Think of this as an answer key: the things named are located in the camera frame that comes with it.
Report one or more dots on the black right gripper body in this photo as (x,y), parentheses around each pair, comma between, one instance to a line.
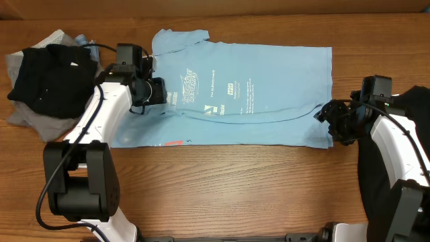
(343,123)

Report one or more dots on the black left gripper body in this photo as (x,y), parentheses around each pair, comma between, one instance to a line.
(158,93)

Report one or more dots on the light blue printed t-shirt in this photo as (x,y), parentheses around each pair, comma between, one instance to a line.
(233,94)

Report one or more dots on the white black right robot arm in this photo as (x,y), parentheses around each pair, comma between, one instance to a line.
(393,170)

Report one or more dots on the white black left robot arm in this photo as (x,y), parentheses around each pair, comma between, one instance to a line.
(82,187)

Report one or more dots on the black garment pile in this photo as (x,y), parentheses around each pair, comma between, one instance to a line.
(393,168)

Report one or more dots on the blue folded garment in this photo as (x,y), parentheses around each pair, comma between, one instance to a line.
(94,50)

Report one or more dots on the black folded polo shirt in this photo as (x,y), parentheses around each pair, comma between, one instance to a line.
(55,81)

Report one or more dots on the grey folded garment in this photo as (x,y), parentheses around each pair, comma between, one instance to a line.
(48,128)

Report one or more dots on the white mesh folded garment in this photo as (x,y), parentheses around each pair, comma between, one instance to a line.
(55,38)

